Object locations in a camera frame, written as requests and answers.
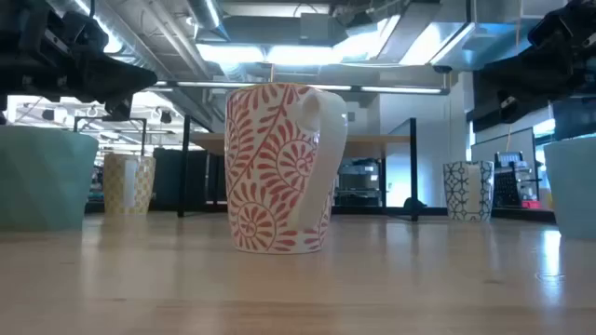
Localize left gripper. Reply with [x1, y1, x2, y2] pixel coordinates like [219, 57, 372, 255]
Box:
[46, 46, 158, 122]

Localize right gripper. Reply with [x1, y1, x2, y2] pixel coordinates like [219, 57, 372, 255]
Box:
[475, 27, 596, 123]

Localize yellow checkered mug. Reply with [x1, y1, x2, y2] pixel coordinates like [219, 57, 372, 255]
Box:
[102, 153, 157, 216]

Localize navy geometric pattern mug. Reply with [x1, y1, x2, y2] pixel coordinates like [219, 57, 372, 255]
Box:
[442, 160, 495, 223]

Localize light blue faceted mug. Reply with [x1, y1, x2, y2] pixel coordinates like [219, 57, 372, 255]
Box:
[543, 137, 596, 241]

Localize green faceted mug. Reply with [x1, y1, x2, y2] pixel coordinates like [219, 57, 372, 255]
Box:
[0, 124, 101, 233]

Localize red fern pattern mug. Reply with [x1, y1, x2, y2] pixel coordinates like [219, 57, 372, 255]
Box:
[224, 83, 349, 255]

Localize black cabinet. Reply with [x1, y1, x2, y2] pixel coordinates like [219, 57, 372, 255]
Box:
[152, 147, 210, 211]

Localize wooden shelf riser black legs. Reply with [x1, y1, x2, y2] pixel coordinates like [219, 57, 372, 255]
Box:
[176, 114, 420, 222]

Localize long ceiling light strip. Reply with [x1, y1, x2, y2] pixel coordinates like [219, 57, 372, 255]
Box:
[153, 80, 451, 96]

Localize black perforated rack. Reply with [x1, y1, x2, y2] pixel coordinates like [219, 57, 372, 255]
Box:
[492, 151, 544, 209]

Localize yellow container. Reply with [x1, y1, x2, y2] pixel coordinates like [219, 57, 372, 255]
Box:
[539, 185, 555, 210]

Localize grey storage bin stack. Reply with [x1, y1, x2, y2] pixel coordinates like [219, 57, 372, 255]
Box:
[334, 157, 382, 208]

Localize silver spiral air duct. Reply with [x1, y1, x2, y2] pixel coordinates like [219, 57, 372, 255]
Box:
[90, 0, 176, 81]

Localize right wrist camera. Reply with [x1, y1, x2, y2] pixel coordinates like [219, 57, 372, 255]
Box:
[528, 2, 596, 50]

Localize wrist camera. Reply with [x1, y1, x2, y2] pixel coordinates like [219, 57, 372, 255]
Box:
[50, 7, 113, 52]
[528, 2, 596, 50]

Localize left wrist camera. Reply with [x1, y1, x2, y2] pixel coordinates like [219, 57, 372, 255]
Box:
[50, 7, 113, 52]

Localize black metal frame stand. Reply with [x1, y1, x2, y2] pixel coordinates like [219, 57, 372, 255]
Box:
[73, 115, 148, 157]

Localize silver round air duct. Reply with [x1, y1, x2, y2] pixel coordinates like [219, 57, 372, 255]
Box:
[184, 0, 230, 42]

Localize black aluminium table frame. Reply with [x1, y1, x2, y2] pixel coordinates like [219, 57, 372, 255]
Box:
[83, 199, 558, 223]

